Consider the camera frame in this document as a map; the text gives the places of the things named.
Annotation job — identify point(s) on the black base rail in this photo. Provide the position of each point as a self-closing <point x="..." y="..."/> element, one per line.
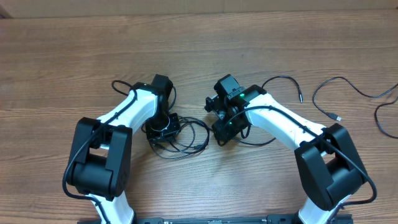
<point x="270" y="219"/>

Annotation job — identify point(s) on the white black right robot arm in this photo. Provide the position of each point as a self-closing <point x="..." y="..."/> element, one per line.
<point x="328" y="162"/>

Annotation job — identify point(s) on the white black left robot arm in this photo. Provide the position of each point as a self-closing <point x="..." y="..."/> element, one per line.
<point x="100" y="157"/>

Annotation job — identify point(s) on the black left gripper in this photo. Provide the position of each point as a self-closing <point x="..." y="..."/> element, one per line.
<point x="175" y="127"/>

